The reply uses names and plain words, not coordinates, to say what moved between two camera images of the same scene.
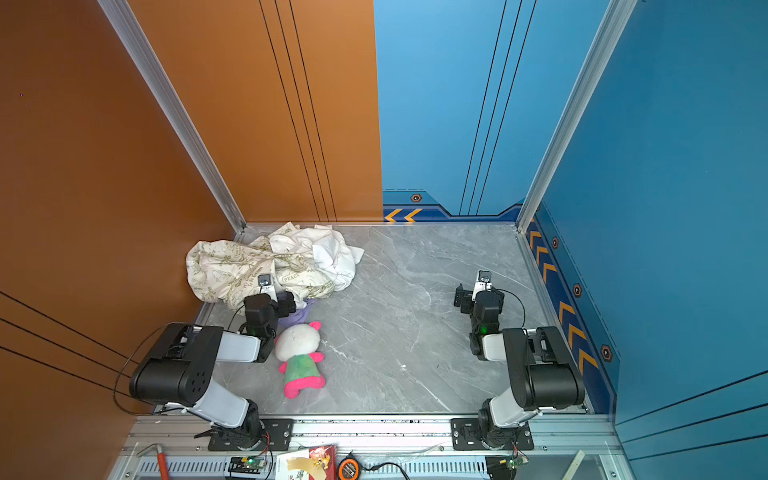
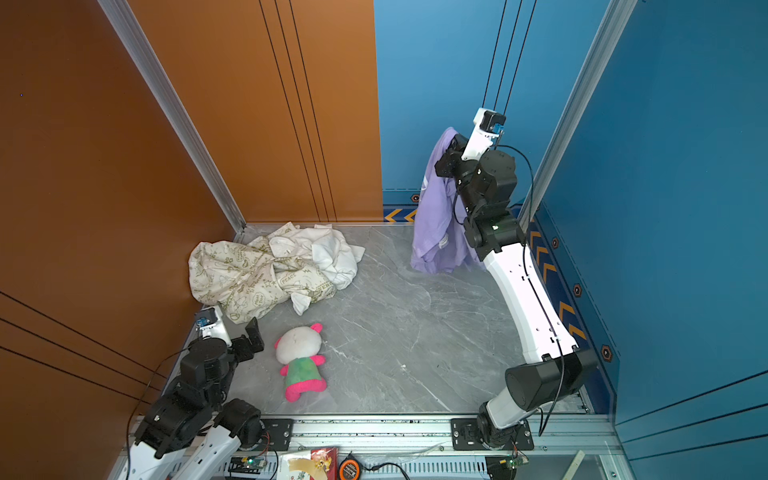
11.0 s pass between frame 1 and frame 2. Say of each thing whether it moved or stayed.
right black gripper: moved
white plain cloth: stayed
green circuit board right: stayed
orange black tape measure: stayed
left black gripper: moved
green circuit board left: stayed
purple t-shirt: moved
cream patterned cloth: stayed
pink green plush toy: stayed
